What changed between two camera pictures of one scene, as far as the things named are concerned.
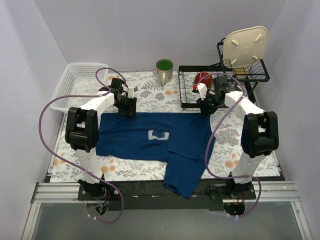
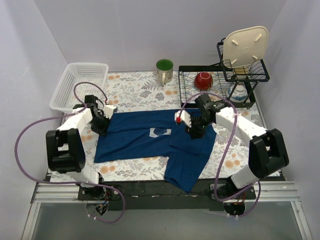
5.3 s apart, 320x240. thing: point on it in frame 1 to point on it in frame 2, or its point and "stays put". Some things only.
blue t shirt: x=126 y=136 stays put
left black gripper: x=128 y=107 to x=99 y=125
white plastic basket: x=79 y=78 stays put
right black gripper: x=207 y=106 to x=196 y=129
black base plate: x=153 y=195 stays put
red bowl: x=203 y=77 stays put
